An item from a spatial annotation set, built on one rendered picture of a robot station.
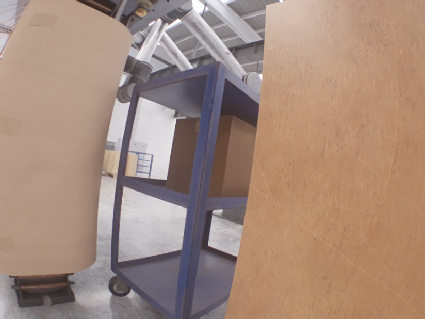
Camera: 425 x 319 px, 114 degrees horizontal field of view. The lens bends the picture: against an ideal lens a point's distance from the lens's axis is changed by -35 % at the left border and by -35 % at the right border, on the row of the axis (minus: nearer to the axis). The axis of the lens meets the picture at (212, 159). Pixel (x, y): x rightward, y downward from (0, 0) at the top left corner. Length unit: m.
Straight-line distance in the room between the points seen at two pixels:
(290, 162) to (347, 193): 0.08
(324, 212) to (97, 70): 0.69
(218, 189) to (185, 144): 0.25
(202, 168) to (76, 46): 0.54
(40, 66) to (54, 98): 0.11
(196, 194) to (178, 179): 0.36
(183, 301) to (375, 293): 0.50
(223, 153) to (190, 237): 0.33
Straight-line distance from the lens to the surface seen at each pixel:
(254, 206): 0.30
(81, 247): 0.77
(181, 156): 0.89
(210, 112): 0.54
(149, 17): 1.23
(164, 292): 0.87
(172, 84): 0.72
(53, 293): 0.98
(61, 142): 0.67
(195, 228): 0.54
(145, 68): 1.41
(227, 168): 0.75
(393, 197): 0.27
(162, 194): 0.63
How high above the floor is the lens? 0.61
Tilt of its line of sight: 3 degrees up
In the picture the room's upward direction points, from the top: 8 degrees clockwise
